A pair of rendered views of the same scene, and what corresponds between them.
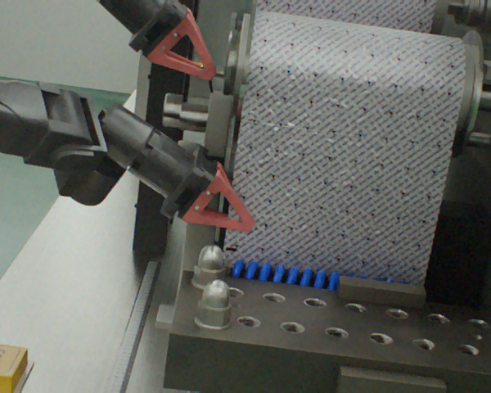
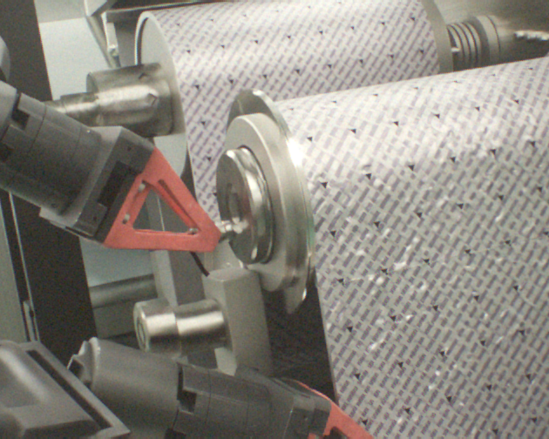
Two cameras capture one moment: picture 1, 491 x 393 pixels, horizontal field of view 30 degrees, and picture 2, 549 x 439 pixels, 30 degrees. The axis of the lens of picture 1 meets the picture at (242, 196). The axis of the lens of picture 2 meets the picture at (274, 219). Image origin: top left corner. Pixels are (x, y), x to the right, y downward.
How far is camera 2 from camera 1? 0.47 m
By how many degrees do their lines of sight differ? 21
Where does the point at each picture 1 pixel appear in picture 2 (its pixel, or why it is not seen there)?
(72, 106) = (30, 368)
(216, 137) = (252, 344)
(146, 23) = (85, 181)
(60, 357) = not seen: outside the picture
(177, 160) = (246, 400)
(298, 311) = not seen: outside the picture
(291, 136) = (408, 283)
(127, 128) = (137, 374)
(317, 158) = (459, 305)
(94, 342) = not seen: outside the picture
